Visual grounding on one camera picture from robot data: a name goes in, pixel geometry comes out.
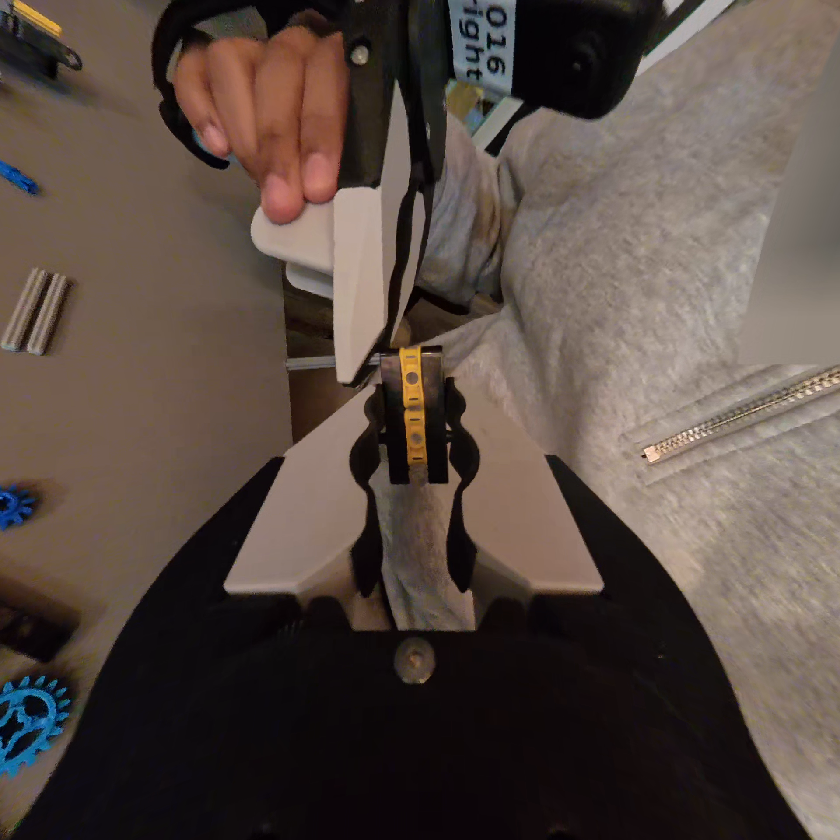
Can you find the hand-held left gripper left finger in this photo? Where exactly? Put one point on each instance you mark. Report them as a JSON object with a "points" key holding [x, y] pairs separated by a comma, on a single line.
{"points": [[302, 518]]}

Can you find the long black lego beam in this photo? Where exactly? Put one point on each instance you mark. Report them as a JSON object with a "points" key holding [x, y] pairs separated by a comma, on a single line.
{"points": [[33, 633]]}

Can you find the person's right hand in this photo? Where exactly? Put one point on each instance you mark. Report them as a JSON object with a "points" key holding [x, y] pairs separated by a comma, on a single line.
{"points": [[275, 111]]}

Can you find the person's grey hoodie torso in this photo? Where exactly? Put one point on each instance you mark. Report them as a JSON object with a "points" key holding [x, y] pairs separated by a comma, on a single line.
{"points": [[656, 328]]}

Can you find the person's right forearm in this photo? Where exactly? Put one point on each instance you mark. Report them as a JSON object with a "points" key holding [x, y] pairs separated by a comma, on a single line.
{"points": [[466, 223]]}

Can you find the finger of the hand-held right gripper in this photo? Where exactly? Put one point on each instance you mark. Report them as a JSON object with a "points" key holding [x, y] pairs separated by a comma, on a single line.
{"points": [[417, 249], [361, 282]]}

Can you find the black lego frame assembly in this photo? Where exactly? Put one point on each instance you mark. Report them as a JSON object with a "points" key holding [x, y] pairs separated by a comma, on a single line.
{"points": [[33, 39]]}

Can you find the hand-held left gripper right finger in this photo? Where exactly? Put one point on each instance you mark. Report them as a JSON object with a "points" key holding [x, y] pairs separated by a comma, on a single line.
{"points": [[525, 518]]}

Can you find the black yellow lego assembly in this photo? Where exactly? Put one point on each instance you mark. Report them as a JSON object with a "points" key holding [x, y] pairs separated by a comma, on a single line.
{"points": [[413, 420]]}

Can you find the single blue lego pin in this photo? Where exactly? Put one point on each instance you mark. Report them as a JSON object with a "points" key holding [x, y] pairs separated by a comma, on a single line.
{"points": [[16, 177]]}

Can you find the small blue lego gear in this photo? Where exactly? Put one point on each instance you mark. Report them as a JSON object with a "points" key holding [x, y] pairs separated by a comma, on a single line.
{"points": [[13, 507]]}

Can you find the large blue lego gear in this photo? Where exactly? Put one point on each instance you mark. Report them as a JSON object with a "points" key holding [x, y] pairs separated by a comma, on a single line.
{"points": [[46, 702]]}

